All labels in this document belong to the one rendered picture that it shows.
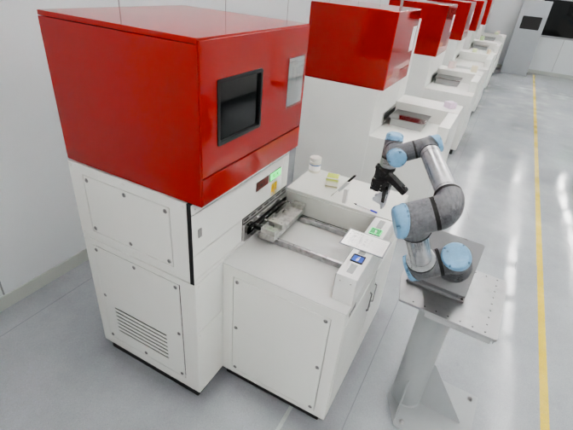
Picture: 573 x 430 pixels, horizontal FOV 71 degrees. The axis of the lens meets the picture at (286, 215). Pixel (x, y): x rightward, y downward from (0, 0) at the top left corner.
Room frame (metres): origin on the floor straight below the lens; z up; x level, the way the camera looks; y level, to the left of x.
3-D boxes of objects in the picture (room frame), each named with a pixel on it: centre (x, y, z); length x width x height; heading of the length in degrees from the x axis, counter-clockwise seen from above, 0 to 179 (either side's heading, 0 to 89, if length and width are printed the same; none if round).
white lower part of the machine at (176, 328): (1.83, 0.51, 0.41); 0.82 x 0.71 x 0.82; 155
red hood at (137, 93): (1.82, 0.48, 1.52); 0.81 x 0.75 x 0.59; 155
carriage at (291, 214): (1.83, 0.01, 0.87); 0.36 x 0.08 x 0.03; 155
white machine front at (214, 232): (1.69, 0.20, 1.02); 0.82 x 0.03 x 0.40; 155
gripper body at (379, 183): (1.67, -0.42, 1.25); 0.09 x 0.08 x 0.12; 65
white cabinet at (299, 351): (1.79, -0.22, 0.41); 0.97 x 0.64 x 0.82; 155
